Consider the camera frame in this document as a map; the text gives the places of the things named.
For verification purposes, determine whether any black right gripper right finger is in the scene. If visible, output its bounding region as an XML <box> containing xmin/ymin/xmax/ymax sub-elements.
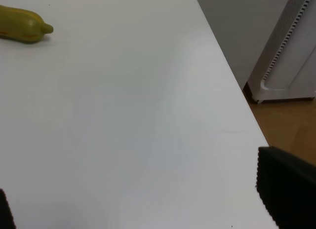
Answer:
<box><xmin>256</xmin><ymin>147</ymin><xmax>316</xmax><ymax>229</ymax></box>

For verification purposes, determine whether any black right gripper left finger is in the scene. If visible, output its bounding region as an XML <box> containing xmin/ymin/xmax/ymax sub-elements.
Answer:
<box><xmin>0</xmin><ymin>189</ymin><xmax>16</xmax><ymax>229</ymax></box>

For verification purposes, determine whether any white floor appliance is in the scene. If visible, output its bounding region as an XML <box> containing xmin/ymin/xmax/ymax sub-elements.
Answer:
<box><xmin>247</xmin><ymin>0</ymin><xmax>316</xmax><ymax>103</ymax></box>

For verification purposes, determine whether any toy corn cob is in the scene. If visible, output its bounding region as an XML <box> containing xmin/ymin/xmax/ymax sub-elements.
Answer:
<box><xmin>0</xmin><ymin>5</ymin><xmax>54</xmax><ymax>43</ymax></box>

